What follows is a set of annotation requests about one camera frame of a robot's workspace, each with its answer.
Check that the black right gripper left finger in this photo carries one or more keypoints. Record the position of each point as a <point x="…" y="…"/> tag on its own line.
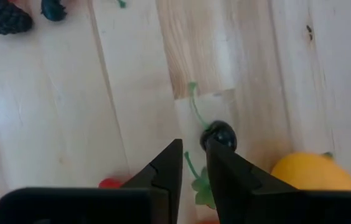
<point x="101" y="205"/>

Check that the dark blueberry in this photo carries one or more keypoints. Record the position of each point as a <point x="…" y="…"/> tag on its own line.
<point x="53" y="9"/>

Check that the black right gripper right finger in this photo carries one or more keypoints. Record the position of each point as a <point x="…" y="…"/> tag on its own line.
<point x="272" y="208"/>

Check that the blackberry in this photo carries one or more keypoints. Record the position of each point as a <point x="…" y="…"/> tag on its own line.
<point x="2" y="17"/>

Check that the dark cherry with green stem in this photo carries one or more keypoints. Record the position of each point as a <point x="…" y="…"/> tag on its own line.
<point x="222" y="133"/>

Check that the orange yellow mango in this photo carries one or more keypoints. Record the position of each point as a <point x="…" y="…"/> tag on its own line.
<point x="312" y="172"/>

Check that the small orange apricot with leaf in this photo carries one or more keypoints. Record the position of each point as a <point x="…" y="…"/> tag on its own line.
<point x="203" y="189"/>

